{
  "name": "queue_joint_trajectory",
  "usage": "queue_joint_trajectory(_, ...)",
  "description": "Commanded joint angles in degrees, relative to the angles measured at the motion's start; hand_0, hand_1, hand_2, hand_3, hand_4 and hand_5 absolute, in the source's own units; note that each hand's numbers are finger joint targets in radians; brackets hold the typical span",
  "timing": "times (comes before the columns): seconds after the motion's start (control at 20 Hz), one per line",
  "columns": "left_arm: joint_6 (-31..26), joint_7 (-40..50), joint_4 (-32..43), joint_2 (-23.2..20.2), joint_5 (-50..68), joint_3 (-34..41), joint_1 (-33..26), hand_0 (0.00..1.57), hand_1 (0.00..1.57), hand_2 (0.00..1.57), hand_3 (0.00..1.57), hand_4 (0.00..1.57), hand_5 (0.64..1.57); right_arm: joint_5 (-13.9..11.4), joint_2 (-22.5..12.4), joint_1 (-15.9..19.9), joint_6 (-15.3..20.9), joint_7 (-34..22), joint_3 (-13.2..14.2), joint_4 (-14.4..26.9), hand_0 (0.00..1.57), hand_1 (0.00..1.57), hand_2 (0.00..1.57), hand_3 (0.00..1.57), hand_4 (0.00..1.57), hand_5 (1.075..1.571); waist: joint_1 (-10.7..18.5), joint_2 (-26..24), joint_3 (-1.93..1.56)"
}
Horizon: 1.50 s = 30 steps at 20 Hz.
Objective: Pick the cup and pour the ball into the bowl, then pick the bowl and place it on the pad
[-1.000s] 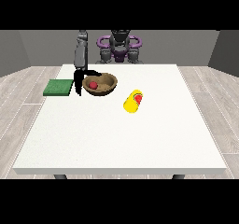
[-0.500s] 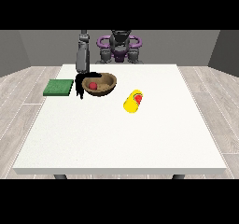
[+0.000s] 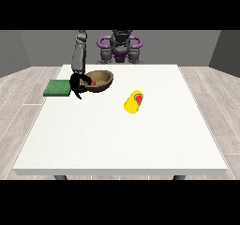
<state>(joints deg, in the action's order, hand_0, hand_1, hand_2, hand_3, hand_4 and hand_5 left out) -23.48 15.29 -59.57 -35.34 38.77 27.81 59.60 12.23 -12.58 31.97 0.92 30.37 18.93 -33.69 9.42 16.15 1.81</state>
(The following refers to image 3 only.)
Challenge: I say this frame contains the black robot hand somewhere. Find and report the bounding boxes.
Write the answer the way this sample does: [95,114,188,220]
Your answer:
[68,71,94,100]

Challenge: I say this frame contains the brown wooden bowl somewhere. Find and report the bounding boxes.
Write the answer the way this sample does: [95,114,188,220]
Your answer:
[80,69,114,94]

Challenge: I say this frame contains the green square pad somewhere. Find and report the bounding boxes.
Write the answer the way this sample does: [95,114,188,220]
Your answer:
[42,79,72,98]

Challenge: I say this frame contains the grey robot trunk purple rings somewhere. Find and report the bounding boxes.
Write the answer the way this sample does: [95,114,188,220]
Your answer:
[95,29,145,66]

